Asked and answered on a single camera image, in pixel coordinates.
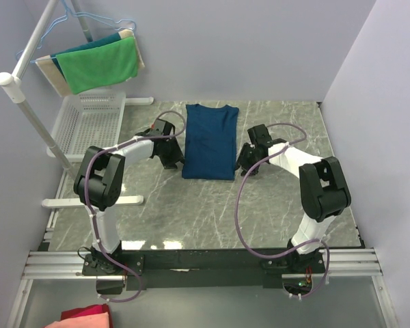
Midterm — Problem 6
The aluminium rail frame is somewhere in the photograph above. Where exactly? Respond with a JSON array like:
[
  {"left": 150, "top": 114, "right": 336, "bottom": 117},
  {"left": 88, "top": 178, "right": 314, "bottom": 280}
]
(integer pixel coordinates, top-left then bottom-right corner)
[{"left": 7, "top": 249, "right": 398, "bottom": 327}]

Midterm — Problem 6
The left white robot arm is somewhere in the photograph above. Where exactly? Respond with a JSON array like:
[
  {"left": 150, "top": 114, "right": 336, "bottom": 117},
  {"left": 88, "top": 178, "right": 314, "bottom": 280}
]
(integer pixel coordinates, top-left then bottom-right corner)
[{"left": 73, "top": 118, "right": 185, "bottom": 255}]

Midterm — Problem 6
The green towel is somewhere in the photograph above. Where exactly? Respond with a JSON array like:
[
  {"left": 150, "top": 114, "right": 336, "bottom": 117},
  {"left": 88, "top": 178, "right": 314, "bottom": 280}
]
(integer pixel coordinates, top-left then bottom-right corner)
[{"left": 55, "top": 37, "right": 139, "bottom": 94}]

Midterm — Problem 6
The beige towel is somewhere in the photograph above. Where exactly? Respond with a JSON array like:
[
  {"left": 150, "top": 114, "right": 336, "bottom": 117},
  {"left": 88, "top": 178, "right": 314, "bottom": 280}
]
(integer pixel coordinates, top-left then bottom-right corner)
[{"left": 35, "top": 29, "right": 145, "bottom": 97}]

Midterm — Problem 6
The blue wire hanger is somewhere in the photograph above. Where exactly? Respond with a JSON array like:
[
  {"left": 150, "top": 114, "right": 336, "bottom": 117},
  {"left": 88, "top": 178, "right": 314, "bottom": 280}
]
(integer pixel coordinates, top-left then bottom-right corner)
[{"left": 35, "top": 1, "right": 137, "bottom": 51}]

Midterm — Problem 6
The teal towel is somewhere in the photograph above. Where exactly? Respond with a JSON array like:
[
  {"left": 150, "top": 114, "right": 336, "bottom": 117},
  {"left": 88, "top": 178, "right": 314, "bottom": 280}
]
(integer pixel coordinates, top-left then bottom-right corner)
[{"left": 50, "top": 33, "right": 121, "bottom": 70}]

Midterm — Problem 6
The black base beam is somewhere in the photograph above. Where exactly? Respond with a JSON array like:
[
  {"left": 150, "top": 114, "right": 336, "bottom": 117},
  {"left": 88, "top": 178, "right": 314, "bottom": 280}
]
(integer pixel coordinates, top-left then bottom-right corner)
[{"left": 82, "top": 249, "right": 326, "bottom": 294}]

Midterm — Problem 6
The blue t shirt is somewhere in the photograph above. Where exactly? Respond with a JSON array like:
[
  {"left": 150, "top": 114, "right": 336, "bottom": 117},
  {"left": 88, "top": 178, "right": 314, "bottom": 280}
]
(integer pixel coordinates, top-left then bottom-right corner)
[{"left": 182, "top": 104, "right": 239, "bottom": 181}]

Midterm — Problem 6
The pink folded shirt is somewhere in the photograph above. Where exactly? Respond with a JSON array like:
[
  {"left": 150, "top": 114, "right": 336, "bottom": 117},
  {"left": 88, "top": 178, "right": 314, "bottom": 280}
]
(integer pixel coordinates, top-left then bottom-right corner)
[{"left": 46, "top": 313, "right": 110, "bottom": 328}]

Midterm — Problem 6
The red folded shirt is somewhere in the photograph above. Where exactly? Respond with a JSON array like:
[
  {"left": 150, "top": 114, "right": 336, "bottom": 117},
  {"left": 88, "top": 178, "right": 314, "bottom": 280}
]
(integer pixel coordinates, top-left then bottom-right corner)
[{"left": 60, "top": 304, "right": 111, "bottom": 320}]

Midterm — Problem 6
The white clothes rack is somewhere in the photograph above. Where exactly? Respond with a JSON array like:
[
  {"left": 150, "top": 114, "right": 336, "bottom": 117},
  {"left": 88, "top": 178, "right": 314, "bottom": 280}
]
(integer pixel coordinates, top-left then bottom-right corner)
[{"left": 0, "top": 1, "right": 156, "bottom": 212}]

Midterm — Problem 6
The white plastic basket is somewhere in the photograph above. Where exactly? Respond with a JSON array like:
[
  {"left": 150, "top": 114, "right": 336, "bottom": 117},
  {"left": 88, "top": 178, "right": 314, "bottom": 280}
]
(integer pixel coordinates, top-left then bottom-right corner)
[{"left": 51, "top": 89, "right": 126, "bottom": 162}]

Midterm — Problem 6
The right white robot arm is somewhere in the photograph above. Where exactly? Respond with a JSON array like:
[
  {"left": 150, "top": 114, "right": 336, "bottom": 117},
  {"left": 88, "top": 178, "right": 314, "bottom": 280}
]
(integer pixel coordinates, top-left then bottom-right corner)
[{"left": 234, "top": 123, "right": 351, "bottom": 259}]

